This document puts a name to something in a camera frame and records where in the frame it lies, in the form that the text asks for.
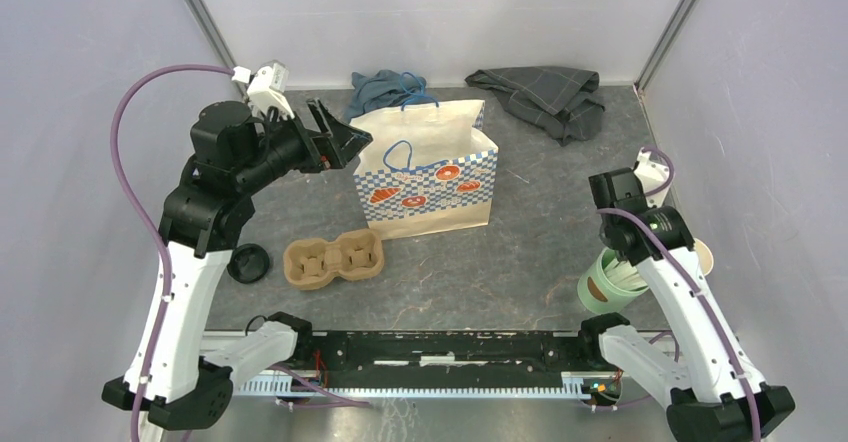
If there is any brown cardboard cup carrier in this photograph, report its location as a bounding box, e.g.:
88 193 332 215
283 229 385 291

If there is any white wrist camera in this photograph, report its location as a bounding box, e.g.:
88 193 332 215
231 60 295 120
633 147 675 207

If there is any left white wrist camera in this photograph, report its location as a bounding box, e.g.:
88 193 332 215
231 60 295 120

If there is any blue cloth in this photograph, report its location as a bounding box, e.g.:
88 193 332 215
344 69 427 120

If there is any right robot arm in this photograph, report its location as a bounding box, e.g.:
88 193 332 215
577 168 796 441

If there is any remaining black coffee lid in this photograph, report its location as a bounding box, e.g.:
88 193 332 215
226 243 272 285

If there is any green cup holder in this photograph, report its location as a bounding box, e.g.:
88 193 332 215
577 249 648 314

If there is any grey plaid cloth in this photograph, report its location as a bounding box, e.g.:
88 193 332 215
465 66 605 146

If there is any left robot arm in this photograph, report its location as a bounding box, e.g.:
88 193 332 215
102 99 372 431

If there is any checkered paper takeout bag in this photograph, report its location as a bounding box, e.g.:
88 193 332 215
351 72 498 240

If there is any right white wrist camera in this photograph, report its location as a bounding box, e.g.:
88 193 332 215
633 147 675 207

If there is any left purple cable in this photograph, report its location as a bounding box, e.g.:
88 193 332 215
109 63 372 442

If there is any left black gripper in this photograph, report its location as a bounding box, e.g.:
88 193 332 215
236 96 373 195

